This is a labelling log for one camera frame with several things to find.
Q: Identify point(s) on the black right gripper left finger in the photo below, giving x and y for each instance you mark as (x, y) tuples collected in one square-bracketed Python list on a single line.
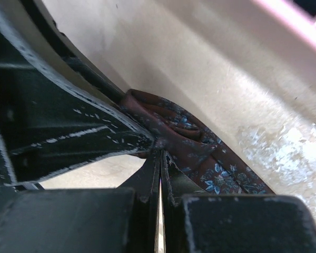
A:
[(122, 219)]

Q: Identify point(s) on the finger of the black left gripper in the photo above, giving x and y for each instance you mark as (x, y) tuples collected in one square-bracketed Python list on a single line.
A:
[(90, 78), (47, 125)]

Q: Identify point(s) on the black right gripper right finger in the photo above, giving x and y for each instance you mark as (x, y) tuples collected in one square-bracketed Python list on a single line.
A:
[(196, 221)]

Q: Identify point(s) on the maroon blue-flowered tie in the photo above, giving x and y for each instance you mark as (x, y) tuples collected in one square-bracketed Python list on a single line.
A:
[(194, 148)]

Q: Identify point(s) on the pink divided organizer box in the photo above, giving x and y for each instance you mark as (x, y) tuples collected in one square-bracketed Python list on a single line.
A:
[(298, 18)]

